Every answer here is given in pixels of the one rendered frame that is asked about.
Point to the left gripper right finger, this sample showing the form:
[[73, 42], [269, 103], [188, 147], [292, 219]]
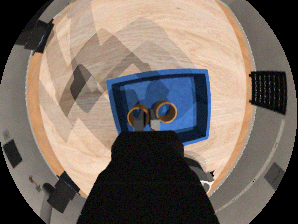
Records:
[[154, 123]]

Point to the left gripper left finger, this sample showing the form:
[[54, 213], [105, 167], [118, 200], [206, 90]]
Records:
[[139, 124]]

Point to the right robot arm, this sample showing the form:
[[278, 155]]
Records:
[[58, 200]]

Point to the bronze ring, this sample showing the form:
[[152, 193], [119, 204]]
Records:
[[171, 115], [138, 106]]

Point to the blue shallow tray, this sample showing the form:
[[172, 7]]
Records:
[[187, 88]]

